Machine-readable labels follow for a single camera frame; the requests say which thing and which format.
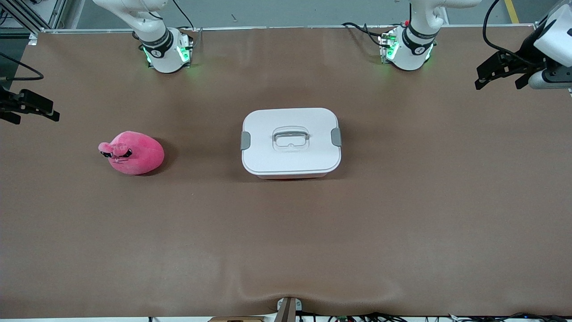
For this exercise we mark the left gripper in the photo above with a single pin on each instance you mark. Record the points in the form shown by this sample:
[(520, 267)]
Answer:
[(526, 54)]

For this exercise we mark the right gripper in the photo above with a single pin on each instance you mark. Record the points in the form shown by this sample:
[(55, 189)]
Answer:
[(9, 102)]

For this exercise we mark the pink plush toy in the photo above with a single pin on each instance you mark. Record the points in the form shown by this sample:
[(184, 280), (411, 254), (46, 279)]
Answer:
[(138, 154)]

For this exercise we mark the white box lid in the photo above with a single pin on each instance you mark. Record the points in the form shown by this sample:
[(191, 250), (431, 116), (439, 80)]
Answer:
[(268, 156)]

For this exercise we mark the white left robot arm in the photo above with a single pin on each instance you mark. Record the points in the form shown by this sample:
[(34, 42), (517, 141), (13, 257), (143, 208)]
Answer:
[(415, 49)]

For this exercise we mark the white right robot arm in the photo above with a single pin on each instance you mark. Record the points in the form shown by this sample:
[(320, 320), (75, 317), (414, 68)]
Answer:
[(161, 58)]

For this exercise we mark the grey box lid latch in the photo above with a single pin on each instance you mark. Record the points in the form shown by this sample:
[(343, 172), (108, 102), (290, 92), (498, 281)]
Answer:
[(336, 137), (245, 141)]

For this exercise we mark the brown table cover mat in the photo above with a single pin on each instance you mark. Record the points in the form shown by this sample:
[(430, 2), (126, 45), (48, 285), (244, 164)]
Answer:
[(402, 223)]

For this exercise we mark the aluminium frame profile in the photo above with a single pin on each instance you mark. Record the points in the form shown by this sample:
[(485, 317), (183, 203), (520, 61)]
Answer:
[(56, 13)]

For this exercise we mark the silver table edge rail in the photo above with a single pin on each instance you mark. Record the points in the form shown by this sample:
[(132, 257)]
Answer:
[(290, 27)]

